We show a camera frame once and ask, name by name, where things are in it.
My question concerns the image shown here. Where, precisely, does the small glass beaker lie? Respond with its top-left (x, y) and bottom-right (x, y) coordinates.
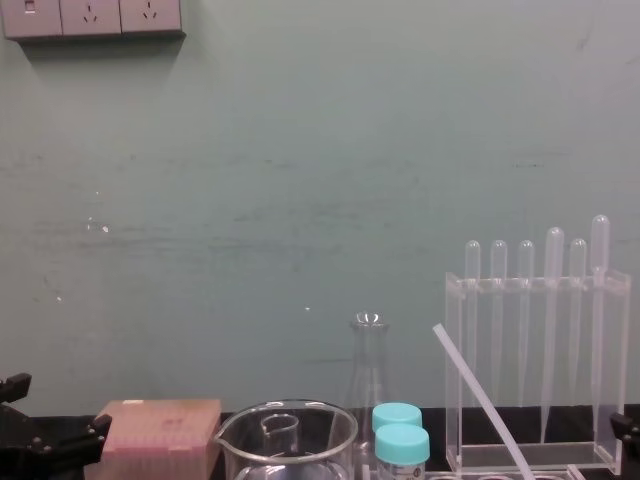
top-left (259, 413), bottom-right (301, 455)

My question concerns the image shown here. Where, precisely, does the clear acrylic holder with holes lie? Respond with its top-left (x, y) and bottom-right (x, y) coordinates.
top-left (424, 463), bottom-right (621, 480)

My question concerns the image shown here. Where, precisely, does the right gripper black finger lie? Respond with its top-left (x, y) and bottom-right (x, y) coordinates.
top-left (608, 412), bottom-right (640, 480)

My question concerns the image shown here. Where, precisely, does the glass conical flask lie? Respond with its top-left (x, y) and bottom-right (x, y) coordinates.
top-left (342, 311), bottom-right (404, 480)

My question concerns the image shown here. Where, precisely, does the clear glass stirring rod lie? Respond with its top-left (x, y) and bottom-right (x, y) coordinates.
top-left (431, 323), bottom-right (539, 480)

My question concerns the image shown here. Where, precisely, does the pink pipette tip box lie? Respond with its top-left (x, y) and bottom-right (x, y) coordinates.
top-left (83, 398), bottom-right (223, 480)

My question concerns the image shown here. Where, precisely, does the large glass beaker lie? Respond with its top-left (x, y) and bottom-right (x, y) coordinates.
top-left (214, 398), bottom-right (360, 480)

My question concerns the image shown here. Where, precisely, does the glass vial with teal cap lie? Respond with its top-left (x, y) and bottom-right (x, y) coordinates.
top-left (371, 402), bottom-right (423, 434)
top-left (374, 423), bottom-right (431, 480)

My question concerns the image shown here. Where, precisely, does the long clear plastic pipette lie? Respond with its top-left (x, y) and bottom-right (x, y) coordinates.
top-left (590, 214), bottom-right (612, 444)

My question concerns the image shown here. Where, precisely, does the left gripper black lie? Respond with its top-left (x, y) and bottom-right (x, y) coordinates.
top-left (0, 372), bottom-right (114, 480)

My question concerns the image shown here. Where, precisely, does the clear acrylic pipette rack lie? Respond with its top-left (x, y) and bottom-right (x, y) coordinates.
top-left (444, 269), bottom-right (633, 474)

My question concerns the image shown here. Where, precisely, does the grey wall socket panel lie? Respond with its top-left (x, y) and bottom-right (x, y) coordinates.
top-left (0, 0), bottom-right (187, 42)

